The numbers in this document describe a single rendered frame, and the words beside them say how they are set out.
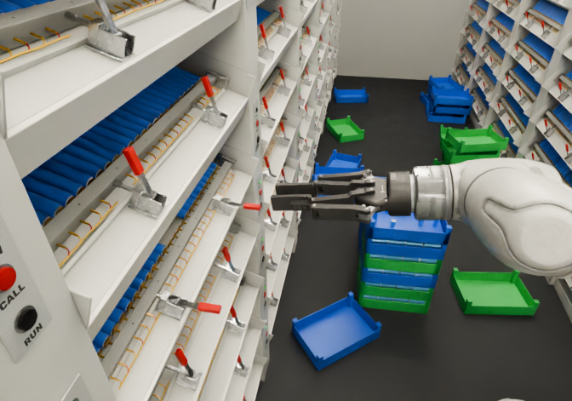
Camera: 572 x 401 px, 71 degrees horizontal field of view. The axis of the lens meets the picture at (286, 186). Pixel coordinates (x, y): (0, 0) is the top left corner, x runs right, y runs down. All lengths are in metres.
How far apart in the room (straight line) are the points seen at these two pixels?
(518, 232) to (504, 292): 1.67
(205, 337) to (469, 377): 1.16
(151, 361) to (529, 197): 0.52
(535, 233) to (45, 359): 0.47
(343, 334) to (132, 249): 1.37
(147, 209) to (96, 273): 0.11
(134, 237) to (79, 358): 0.15
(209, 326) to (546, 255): 0.65
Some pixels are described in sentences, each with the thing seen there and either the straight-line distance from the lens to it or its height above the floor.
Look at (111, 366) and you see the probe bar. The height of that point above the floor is 0.95.
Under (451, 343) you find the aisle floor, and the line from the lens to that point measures 1.86.
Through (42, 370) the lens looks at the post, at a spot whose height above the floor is 1.12.
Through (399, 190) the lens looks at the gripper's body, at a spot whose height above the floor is 1.07.
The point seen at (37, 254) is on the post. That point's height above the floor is 1.21.
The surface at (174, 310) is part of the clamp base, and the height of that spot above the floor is 0.92.
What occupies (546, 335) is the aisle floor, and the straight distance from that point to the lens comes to 2.06.
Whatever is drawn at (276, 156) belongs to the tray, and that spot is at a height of 0.71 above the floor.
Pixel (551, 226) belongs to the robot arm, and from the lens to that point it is 0.49.
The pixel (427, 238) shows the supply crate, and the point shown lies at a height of 0.42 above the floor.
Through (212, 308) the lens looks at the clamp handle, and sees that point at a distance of 0.65.
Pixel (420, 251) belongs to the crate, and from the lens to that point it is 1.66.
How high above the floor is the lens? 1.42
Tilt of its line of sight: 34 degrees down
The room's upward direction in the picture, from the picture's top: straight up
